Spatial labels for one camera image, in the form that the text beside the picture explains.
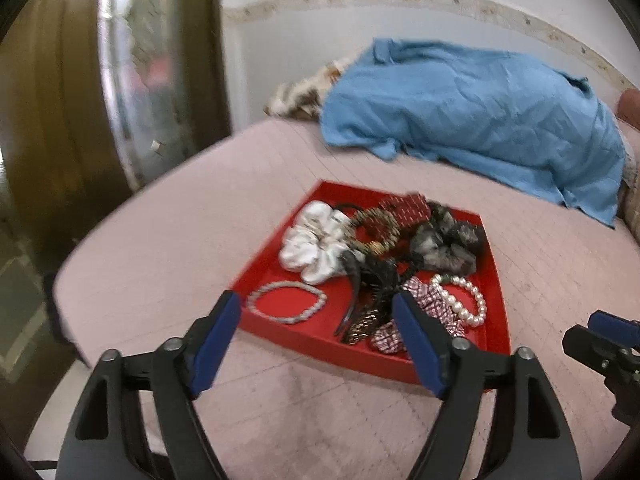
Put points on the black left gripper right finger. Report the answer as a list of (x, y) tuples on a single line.
[(529, 437)]

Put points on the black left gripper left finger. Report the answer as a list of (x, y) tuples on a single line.
[(106, 437)]

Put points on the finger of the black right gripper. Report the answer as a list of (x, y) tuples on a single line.
[(624, 332)]

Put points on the red plaid scrunchie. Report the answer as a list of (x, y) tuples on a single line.
[(387, 339)]

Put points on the grey black organza scrunchie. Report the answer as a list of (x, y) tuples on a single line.
[(445, 245)]

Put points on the black hair claw clip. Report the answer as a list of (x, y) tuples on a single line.
[(374, 282)]

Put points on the white cherry print scrunchie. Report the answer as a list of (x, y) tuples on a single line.
[(315, 246)]

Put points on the striped beige pillow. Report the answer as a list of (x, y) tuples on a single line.
[(628, 197)]

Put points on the pink quilted mattress cover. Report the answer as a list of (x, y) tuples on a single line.
[(162, 260)]

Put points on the red dotted scrunchie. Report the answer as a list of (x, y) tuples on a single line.
[(409, 210)]

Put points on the blue cloth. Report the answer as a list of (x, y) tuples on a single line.
[(502, 114)]

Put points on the wooden door with glass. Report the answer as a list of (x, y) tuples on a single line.
[(99, 98)]

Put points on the floral patterned blanket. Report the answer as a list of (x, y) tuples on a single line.
[(303, 99)]

